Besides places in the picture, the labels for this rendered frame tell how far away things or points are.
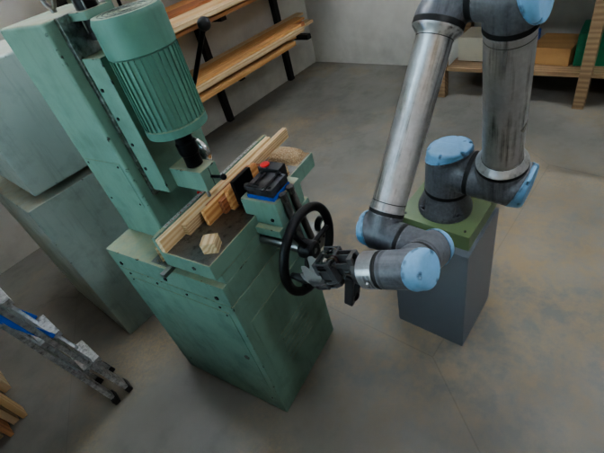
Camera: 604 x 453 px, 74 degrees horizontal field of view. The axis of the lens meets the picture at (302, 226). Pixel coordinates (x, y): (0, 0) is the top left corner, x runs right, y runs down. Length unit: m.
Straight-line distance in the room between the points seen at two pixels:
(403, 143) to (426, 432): 1.15
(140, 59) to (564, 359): 1.82
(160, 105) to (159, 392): 1.43
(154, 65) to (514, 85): 0.85
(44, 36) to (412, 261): 1.02
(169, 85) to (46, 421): 1.80
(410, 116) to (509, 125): 0.30
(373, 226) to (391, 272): 0.18
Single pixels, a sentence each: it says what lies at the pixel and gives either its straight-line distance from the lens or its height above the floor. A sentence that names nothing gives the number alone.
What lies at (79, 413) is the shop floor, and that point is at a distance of 2.34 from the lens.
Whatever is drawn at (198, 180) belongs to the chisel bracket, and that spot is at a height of 1.04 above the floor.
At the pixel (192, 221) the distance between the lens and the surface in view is 1.28.
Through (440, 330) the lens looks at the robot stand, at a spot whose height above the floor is 0.05.
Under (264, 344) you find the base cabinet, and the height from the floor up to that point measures 0.45.
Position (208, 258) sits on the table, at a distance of 1.17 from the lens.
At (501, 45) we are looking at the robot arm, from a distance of 1.04.
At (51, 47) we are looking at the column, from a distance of 1.26.
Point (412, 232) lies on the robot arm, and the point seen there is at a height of 0.96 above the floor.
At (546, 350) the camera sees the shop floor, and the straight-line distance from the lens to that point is 1.98.
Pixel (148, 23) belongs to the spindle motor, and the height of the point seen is 1.47.
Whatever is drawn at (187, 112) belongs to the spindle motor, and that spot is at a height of 1.25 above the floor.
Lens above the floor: 1.63
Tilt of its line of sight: 39 degrees down
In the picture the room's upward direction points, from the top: 16 degrees counter-clockwise
